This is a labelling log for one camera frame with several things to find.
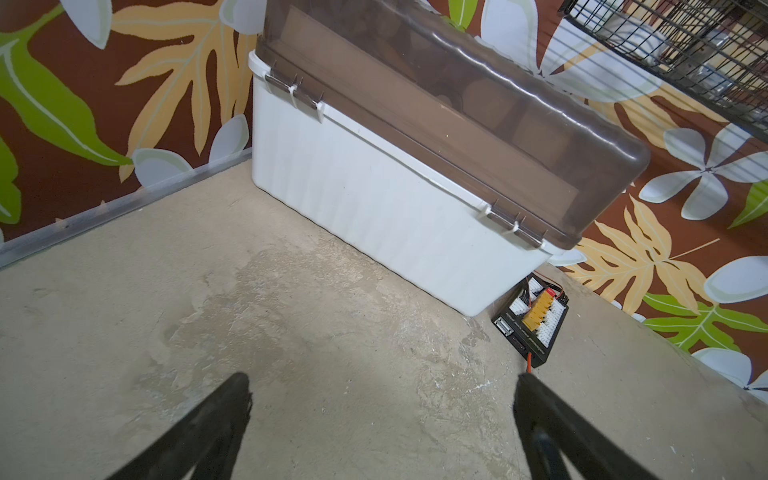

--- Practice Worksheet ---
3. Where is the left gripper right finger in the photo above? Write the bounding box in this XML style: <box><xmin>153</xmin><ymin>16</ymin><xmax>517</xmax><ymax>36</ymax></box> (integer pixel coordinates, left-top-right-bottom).
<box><xmin>512</xmin><ymin>373</ymin><xmax>656</xmax><ymax>479</ymax></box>

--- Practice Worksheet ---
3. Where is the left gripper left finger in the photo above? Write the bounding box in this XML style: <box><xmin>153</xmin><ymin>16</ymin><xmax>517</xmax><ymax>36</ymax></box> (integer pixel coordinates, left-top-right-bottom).
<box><xmin>110</xmin><ymin>372</ymin><xmax>253</xmax><ymax>479</ymax></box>

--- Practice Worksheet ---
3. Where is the black charger board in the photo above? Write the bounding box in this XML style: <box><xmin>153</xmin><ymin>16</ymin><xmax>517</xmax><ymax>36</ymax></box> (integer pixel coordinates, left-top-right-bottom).
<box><xmin>491</xmin><ymin>272</ymin><xmax>569</xmax><ymax>373</ymax></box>

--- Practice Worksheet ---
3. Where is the white box brown lid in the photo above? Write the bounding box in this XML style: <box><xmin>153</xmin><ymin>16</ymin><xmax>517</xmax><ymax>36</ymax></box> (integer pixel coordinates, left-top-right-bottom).
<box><xmin>249</xmin><ymin>1</ymin><xmax>650</xmax><ymax>317</ymax></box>

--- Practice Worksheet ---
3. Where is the black wire basket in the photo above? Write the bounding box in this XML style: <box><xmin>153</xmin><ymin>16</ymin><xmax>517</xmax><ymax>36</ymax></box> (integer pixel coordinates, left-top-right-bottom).
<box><xmin>558</xmin><ymin>0</ymin><xmax>767</xmax><ymax>141</ymax></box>

